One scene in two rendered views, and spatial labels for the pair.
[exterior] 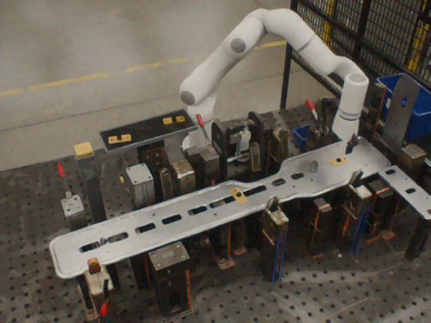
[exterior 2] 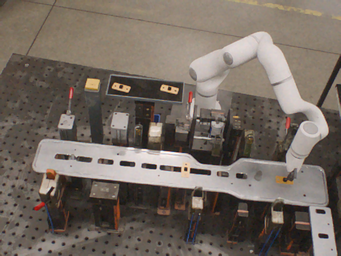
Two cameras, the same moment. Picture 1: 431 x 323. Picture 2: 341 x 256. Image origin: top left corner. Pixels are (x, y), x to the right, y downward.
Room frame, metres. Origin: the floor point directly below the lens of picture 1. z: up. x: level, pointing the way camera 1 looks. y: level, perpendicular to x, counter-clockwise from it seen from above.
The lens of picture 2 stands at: (0.18, -0.52, 2.84)
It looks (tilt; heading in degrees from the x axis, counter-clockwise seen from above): 52 degrees down; 25
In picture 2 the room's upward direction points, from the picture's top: 6 degrees clockwise
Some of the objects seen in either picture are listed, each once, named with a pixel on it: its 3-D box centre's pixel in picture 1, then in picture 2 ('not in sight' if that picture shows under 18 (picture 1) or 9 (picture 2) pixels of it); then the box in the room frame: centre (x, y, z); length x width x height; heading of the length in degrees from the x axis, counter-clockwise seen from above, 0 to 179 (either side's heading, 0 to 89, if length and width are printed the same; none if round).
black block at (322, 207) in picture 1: (317, 230); (237, 224); (1.26, -0.41, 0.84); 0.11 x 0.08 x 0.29; 25
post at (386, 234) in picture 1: (389, 207); (310, 237); (1.38, -0.74, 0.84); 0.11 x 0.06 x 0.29; 25
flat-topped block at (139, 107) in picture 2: (152, 174); (144, 119); (1.51, 0.26, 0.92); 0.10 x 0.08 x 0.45; 115
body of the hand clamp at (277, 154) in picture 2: (312, 160); (276, 165); (1.65, -0.45, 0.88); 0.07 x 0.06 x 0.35; 25
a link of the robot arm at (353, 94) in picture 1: (354, 92); (306, 137); (1.50, -0.52, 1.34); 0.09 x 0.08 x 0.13; 156
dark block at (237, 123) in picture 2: (261, 162); (230, 149); (1.59, -0.21, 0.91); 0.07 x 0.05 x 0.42; 25
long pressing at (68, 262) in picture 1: (235, 199); (181, 171); (1.29, -0.08, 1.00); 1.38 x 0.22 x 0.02; 115
